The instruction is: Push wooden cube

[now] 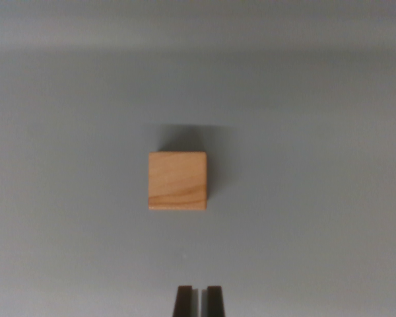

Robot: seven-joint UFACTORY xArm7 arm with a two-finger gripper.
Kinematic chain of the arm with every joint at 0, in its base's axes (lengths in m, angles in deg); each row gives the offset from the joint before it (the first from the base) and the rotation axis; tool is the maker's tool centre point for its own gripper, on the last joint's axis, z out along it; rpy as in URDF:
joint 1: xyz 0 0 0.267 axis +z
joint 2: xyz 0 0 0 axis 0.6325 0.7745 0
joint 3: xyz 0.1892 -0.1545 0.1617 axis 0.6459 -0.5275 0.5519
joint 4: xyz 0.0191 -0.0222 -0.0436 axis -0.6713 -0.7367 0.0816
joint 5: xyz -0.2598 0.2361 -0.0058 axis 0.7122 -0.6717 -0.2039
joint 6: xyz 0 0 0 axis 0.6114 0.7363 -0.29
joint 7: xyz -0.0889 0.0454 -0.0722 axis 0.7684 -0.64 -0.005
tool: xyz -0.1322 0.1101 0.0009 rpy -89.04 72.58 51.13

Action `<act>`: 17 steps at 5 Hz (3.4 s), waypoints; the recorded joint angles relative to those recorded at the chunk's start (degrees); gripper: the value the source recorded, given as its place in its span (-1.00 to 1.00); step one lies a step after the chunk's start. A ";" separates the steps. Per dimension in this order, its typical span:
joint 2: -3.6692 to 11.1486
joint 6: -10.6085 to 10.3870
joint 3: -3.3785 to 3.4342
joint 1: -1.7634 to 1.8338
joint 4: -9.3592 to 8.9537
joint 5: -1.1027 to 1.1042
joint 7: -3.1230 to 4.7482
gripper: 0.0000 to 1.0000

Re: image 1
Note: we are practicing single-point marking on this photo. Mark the wooden cube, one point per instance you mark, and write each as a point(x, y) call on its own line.
point(177, 181)

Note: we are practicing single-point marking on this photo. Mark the grey plastic bin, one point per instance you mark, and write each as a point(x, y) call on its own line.
point(300, 165)

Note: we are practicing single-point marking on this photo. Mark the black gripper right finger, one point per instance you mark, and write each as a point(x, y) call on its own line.
point(215, 302)

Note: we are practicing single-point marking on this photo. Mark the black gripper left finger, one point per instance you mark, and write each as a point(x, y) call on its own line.
point(184, 302)

